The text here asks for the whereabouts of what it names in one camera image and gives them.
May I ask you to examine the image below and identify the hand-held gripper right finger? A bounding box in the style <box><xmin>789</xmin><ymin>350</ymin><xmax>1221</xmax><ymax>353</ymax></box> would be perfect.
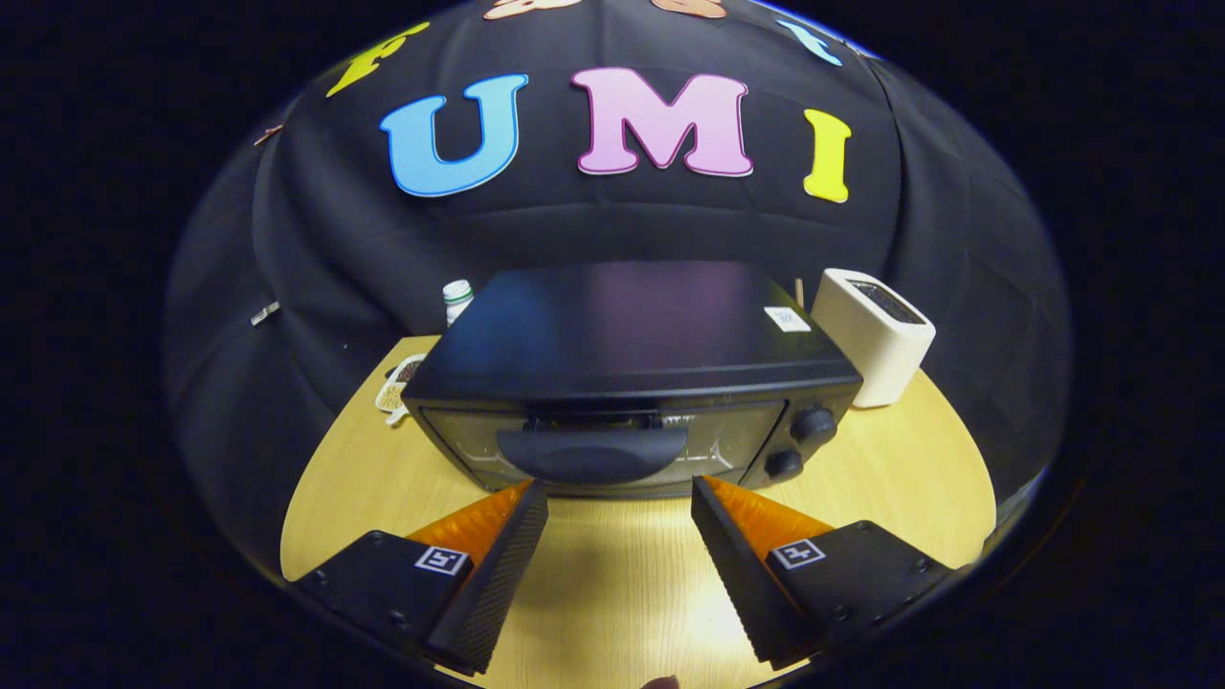
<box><xmin>691</xmin><ymin>476</ymin><xmax>958</xmax><ymax>671</ymax></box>

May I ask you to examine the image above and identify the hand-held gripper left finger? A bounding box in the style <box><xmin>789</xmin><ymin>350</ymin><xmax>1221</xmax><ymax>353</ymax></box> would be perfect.
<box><xmin>292</xmin><ymin>478</ymin><xmax>549</xmax><ymax>676</ymax></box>

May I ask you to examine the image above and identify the black toaster oven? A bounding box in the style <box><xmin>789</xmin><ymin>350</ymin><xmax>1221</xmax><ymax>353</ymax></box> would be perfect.
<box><xmin>400</xmin><ymin>260</ymin><xmax>864</xmax><ymax>500</ymax></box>

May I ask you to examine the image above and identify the white bread toaster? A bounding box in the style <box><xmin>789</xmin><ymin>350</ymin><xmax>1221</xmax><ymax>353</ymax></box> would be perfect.
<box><xmin>811</xmin><ymin>268</ymin><xmax>937</xmax><ymax>410</ymax></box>

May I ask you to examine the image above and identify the white dish of grains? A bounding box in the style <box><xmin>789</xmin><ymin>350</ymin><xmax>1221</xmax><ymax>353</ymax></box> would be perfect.
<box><xmin>375</xmin><ymin>352</ymin><xmax>428</xmax><ymax>427</ymax></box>

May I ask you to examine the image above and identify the small white bottle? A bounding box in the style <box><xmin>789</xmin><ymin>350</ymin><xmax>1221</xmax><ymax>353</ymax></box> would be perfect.
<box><xmin>442</xmin><ymin>278</ymin><xmax>476</xmax><ymax>328</ymax></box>

